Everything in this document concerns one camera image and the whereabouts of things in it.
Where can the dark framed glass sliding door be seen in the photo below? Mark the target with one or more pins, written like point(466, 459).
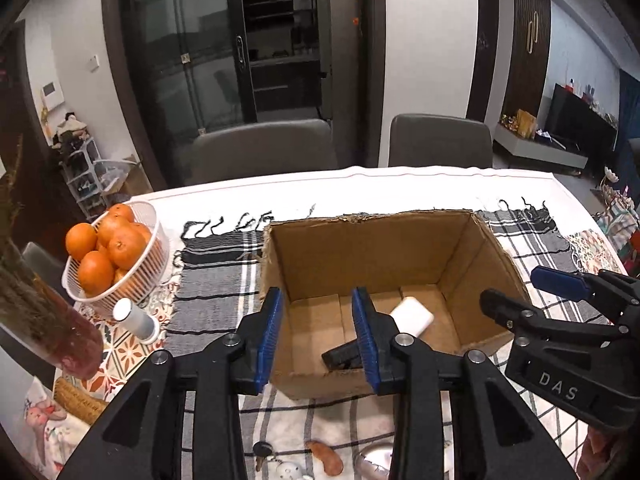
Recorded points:
point(200, 60)

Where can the brown peanut shaped object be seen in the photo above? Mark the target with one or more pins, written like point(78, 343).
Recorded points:
point(326, 457)

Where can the white wall intercom panel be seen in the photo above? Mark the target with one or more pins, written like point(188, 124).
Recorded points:
point(51, 94)

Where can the black white plaid cloth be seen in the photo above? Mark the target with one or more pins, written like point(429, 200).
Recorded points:
point(210, 285)

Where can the black television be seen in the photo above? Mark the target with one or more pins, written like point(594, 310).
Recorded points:
point(580, 117)

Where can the brown carton box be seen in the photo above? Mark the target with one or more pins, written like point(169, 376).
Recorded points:
point(131, 180)

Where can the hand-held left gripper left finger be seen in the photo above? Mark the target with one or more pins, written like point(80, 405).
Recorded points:
point(270, 340)

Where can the black key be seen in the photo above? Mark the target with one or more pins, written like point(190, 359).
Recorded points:
point(261, 451)

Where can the cardboard box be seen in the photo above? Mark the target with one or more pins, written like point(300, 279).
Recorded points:
point(350, 252)

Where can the white cylindrical bottle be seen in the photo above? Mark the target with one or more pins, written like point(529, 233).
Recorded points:
point(137, 322)

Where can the silver rounded object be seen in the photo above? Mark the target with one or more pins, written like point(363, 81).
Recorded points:
point(375, 460)

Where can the dark wooden wardrobe doors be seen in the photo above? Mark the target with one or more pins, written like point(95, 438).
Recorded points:
point(527, 45)

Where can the grey dining chair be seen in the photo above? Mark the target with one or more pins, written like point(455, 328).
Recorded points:
point(260, 152)
point(42, 265)
point(440, 142)

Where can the white shoe rack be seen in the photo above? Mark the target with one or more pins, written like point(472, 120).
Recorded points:
point(90, 180)

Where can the woven straw mat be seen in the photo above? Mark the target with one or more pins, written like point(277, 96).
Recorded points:
point(80, 402)

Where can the glass vase with dried stems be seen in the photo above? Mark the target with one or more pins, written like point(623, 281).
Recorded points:
point(45, 320)

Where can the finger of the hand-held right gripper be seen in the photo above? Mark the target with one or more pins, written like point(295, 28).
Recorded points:
point(510, 312)
point(557, 281)

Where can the yellow box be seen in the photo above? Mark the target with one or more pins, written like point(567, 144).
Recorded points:
point(526, 123)

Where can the white plastic slatted basket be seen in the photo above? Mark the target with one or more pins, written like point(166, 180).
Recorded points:
point(145, 280)

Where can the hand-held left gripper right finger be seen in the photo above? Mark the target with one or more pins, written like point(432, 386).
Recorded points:
point(366, 340)

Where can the pile of oranges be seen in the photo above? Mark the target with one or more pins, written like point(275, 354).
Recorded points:
point(125, 247)

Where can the white rounded rectangular case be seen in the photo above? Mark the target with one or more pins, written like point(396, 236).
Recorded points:
point(412, 316)

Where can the white light switch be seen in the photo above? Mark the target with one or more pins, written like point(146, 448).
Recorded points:
point(93, 61)

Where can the white low tv cabinet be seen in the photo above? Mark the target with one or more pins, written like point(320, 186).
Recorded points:
point(540, 150)

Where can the blue curtain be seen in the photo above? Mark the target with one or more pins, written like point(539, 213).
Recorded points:
point(629, 120)

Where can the black rectangular object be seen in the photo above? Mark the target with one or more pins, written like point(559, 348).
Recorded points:
point(340, 355)

